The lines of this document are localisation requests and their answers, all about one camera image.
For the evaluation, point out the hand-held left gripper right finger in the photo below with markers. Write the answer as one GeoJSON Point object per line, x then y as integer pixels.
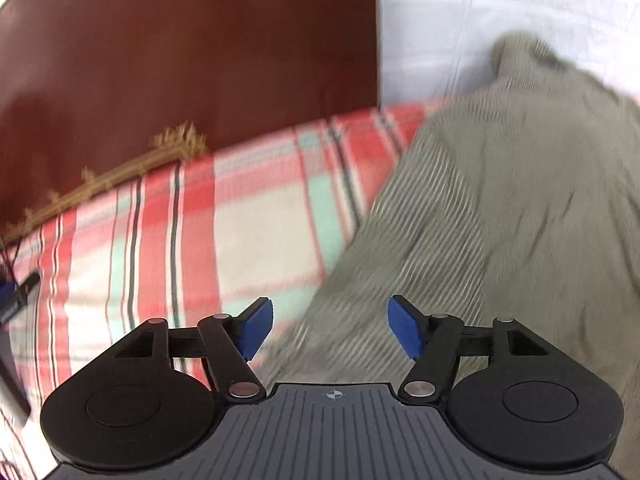
{"type": "Point", "coordinates": [406, 327]}

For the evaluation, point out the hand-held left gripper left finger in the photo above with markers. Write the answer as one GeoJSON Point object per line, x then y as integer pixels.
{"type": "Point", "coordinates": [255, 327]}

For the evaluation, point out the green striped shirt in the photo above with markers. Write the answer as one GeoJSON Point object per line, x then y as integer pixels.
{"type": "Point", "coordinates": [500, 185]}

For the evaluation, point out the red plaid bed sheet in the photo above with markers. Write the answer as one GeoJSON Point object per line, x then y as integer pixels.
{"type": "Point", "coordinates": [200, 210]}

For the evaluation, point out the black tripod device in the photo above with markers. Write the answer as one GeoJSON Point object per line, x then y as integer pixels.
{"type": "Point", "coordinates": [15, 305]}

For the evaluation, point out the brown wooden headboard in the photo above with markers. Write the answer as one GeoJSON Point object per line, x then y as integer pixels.
{"type": "Point", "coordinates": [175, 60]}

